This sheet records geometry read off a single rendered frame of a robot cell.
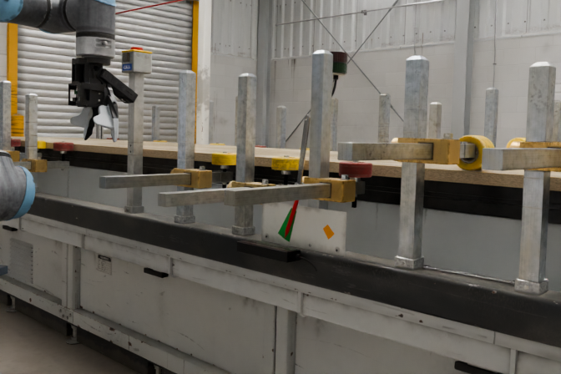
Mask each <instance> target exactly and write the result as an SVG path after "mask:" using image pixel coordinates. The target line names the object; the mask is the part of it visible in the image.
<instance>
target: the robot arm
mask: <svg viewBox="0 0 561 374"><path fill-rule="evenodd" d="M115 7H116V3H115V0H0V23H16V24H20V25H24V26H29V27H33V28H38V29H40V30H41V31H43V32H45V33H51V34H60V33H72V32H76V56H78V57H80V58H72V83H69V84H68V105H76V106H78V107H82V108H83V110H82V113H81V114H79V115H76V116H73V117H72V118H71V119H70V123H71V124H73V125H76V126H79V127H82V128H84V131H83V139H84V140H87V139H88V138H89V137H90V136H91V135H92V133H93V128H94V124H97V125H99V126H102V127H105V128H108V129H110V130H111V136H112V139H113V141H114V142H116V141H117V138H118V135H119V111H118V104H117V100H116V98H115V96H116V97H117V98H119V99H120V100H121V101H122V102H124V103H125V104H131V103H134V102H135V100H136V99H137V97H138V95H137V94H136V93H135V91H133V90H132V89H131V88H129V87H128V86H127V85H125V84H124V83H123V82H121V81H120V80H119V79H118V78H116V77H115V76H114V75H112V74H111V73H110V72H109V71H108V70H107V69H106V68H103V66H109V65H111V59H113V58H115ZM70 89H71V90H74V94H76V98H73V101H70ZM114 95H115V96H114ZM34 197H35V184H34V183H33V176H32V174H31V173H30V172H29V171H28V169H26V168H24V167H22V166H14V163H13V160H12V157H11V155H10V153H8V152H6V151H3V150H0V221H8V220H12V219H16V218H19V217H22V216H23V215H25V214H26V213H27V212H28V211H29V210H30V208H31V205H32V204H33V201H34Z"/></svg>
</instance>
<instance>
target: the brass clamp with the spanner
mask: <svg viewBox="0 0 561 374"><path fill-rule="evenodd" d="M302 182H303V183H304V184H317V183H323V184H331V196H330V197H326V198H317V199H313V200H325V201H332V202H339V203H346V202H353V201H355V197H356V181H355V180H354V179H349V180H340V179H338V178H312V177H309V176H303V177H302Z"/></svg>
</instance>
